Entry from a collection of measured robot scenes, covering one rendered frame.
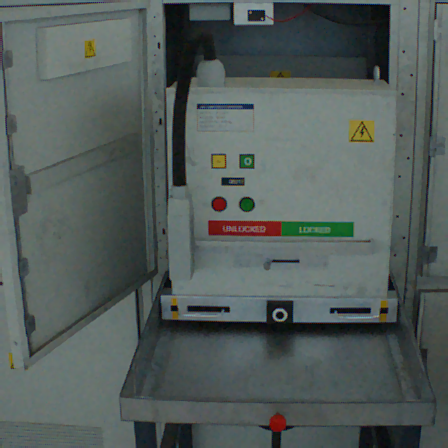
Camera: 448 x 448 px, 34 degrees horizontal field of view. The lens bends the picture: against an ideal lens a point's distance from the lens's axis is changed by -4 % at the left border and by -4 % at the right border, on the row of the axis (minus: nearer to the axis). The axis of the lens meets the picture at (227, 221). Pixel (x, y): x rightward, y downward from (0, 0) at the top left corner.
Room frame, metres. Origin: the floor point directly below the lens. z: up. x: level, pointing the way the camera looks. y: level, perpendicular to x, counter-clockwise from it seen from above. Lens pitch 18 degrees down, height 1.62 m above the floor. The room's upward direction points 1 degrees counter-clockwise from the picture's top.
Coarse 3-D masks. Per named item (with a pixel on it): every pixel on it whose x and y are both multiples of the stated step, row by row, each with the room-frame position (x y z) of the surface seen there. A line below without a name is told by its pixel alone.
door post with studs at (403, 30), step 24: (408, 0) 1.92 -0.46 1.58; (408, 24) 1.92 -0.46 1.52; (408, 48) 1.92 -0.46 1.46; (408, 72) 1.92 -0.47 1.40; (408, 96) 1.92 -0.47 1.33; (408, 120) 1.92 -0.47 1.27; (408, 144) 1.92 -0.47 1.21; (408, 168) 1.92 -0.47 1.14; (408, 192) 1.92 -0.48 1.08; (408, 216) 1.92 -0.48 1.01
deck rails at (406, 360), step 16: (400, 304) 1.56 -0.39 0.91; (160, 320) 1.63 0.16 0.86; (400, 320) 1.54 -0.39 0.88; (144, 336) 1.42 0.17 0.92; (160, 336) 1.55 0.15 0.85; (400, 336) 1.52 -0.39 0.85; (144, 352) 1.40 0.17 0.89; (160, 352) 1.47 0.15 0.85; (400, 352) 1.45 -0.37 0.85; (416, 352) 1.33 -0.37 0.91; (144, 368) 1.39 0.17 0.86; (160, 368) 1.40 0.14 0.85; (400, 368) 1.38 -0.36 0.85; (416, 368) 1.31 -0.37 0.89; (144, 384) 1.33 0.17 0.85; (400, 384) 1.31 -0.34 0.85; (416, 384) 1.29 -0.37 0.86; (416, 400) 1.25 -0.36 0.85
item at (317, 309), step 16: (192, 304) 1.61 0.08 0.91; (208, 304) 1.60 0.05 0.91; (224, 304) 1.60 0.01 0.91; (240, 304) 1.60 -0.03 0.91; (256, 304) 1.59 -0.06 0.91; (304, 304) 1.59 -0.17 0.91; (320, 304) 1.58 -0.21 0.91; (336, 304) 1.58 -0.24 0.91; (352, 304) 1.58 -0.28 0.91; (368, 304) 1.58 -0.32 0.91; (208, 320) 1.60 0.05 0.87; (224, 320) 1.60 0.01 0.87; (240, 320) 1.60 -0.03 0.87; (256, 320) 1.59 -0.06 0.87; (304, 320) 1.59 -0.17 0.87; (320, 320) 1.58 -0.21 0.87; (336, 320) 1.58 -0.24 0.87; (352, 320) 1.58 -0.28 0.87; (368, 320) 1.58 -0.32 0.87
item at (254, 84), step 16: (176, 80) 1.78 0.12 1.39; (192, 80) 1.78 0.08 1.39; (240, 80) 1.77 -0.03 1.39; (256, 80) 1.77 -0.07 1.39; (272, 80) 1.77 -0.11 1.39; (288, 80) 1.77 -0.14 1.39; (304, 80) 1.77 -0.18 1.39; (320, 80) 1.77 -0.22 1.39; (336, 80) 1.78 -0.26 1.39; (352, 80) 1.78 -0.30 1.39; (368, 80) 1.79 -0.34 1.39
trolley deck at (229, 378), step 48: (192, 336) 1.56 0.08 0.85; (240, 336) 1.56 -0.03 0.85; (288, 336) 1.55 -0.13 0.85; (336, 336) 1.55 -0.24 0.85; (384, 336) 1.54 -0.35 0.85; (192, 384) 1.34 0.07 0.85; (240, 384) 1.34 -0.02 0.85; (288, 384) 1.34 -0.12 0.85; (336, 384) 1.33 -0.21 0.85; (384, 384) 1.32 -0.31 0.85
